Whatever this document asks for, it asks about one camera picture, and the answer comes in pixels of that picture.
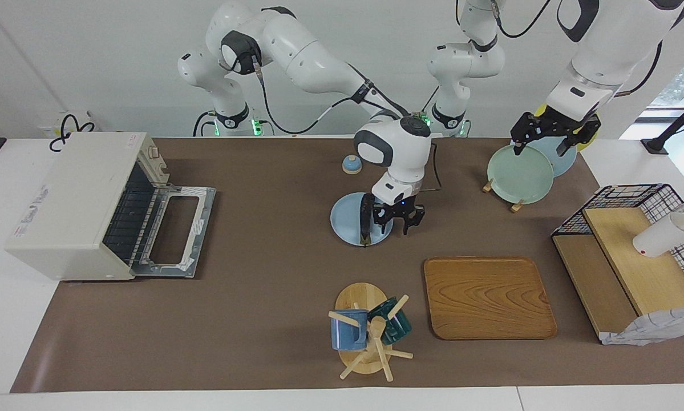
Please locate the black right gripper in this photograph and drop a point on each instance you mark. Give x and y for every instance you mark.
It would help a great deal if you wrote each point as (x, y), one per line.
(401, 206)

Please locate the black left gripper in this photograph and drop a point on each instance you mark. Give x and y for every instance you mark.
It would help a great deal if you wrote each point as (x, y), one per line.
(553, 127)

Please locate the toaster oven glass door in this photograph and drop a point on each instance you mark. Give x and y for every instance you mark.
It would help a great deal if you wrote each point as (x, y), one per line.
(202, 228)

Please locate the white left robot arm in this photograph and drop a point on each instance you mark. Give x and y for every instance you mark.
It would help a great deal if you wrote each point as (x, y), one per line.
(610, 45)

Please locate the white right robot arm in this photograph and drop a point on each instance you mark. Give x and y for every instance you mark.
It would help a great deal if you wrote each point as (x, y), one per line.
(313, 57)

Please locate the white toaster oven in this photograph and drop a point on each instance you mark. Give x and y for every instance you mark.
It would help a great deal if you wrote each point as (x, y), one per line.
(73, 200)

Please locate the light blue racked plate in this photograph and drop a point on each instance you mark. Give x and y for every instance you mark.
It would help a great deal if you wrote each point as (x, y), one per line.
(564, 165)

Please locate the pale green plate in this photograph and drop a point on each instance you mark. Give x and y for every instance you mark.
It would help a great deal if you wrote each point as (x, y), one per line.
(518, 174)

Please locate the yellow plate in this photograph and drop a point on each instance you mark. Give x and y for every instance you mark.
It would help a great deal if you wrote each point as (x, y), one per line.
(587, 142)

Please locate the wooden plate rack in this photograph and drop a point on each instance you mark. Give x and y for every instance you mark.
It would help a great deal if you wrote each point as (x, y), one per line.
(516, 206)

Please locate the small blue wooden-knob lid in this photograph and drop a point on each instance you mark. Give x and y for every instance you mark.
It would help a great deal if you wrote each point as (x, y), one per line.
(352, 165)

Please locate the wooden mug tree stand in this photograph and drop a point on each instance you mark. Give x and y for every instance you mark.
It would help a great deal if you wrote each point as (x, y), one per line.
(359, 297)

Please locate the dark green mug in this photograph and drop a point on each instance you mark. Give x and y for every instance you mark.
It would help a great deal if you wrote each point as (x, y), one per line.
(399, 328)

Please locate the brown wooden tray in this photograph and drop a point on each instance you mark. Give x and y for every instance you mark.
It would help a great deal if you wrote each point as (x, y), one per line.
(484, 299)

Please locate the blue mug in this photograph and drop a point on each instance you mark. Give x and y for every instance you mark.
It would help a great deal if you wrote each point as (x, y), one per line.
(346, 337)

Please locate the black angled clamp stand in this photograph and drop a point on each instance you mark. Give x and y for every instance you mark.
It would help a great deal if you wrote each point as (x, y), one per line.
(681, 123)

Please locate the white cup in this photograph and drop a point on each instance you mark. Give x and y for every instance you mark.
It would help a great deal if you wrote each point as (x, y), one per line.
(658, 237)

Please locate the brown table mat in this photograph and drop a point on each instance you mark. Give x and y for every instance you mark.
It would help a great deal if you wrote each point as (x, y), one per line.
(262, 297)

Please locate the wooden two-tier shelf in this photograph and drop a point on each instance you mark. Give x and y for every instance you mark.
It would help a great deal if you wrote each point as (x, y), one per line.
(638, 274)

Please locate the grey white cloth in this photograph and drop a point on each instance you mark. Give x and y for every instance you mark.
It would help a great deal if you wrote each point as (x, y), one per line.
(650, 328)

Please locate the white power strip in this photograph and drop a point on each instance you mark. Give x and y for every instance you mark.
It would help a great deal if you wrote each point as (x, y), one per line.
(51, 123)

